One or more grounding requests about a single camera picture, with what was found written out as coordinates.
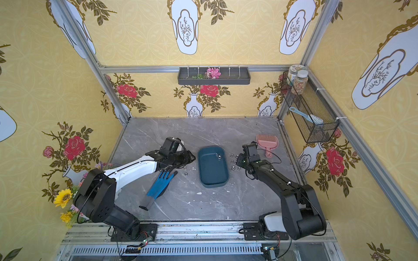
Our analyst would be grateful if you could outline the teal plastic storage box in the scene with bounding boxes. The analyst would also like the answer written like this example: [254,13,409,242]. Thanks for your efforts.
[198,146,229,188]

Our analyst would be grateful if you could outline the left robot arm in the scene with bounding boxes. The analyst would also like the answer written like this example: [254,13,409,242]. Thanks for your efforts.
[72,150,196,231]

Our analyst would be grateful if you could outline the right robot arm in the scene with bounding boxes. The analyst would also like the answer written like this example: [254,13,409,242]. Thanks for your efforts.
[236,153,327,240]

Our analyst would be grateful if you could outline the blue grey work glove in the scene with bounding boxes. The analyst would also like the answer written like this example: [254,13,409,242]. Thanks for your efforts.
[139,169,178,211]

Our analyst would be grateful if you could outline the pink plastic comb brush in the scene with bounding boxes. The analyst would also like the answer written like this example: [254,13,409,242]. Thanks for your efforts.
[256,134,279,158]

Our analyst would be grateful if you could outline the light blue brush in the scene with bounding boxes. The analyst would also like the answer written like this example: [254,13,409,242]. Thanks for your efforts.
[289,107,324,125]

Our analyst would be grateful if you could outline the pink flower on shelf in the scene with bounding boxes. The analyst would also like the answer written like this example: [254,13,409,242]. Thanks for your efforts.
[205,67,222,79]

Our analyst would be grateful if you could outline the spice jar white lid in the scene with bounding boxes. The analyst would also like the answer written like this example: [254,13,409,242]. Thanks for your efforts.
[291,70,309,95]

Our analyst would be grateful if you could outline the glass jar behind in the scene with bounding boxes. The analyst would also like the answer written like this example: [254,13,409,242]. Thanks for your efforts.
[287,64,306,85]

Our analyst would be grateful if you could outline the colourful artificial flower bouquet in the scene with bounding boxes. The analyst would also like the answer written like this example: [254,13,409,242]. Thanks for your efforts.
[53,161,113,227]

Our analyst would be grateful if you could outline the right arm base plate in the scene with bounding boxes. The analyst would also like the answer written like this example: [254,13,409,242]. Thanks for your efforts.
[238,222,290,241]

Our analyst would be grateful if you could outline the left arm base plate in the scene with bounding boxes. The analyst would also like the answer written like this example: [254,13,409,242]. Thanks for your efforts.
[111,223,158,242]

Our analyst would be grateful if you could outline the black wire mesh basket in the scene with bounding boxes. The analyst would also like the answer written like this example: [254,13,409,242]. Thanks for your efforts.
[278,71,340,143]

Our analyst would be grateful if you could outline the dark grey wall shelf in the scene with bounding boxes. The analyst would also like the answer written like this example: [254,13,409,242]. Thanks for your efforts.
[177,66,251,85]

